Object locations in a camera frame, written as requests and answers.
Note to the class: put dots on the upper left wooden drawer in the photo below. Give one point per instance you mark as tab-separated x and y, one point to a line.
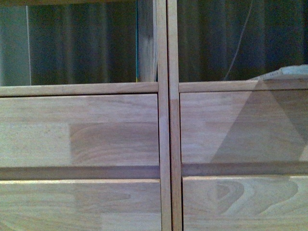
79	131

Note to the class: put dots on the wooden bookshelf with drawers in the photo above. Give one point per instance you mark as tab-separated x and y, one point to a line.
171	170

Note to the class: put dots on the white paperback book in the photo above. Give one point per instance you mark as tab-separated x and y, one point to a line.
288	72

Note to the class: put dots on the lower left wooden drawer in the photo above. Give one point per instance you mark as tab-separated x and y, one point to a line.
80	205

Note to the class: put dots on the wooden drawer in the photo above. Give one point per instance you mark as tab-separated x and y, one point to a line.
79	131
263	203
80	205
244	127

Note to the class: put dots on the lower right wooden drawer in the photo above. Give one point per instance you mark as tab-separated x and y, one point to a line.
263	203

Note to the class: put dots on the dark curtain behind shelf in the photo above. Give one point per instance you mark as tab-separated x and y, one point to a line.
57	42

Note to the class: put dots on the upper right wooden drawer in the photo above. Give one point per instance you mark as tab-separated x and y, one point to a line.
244	127

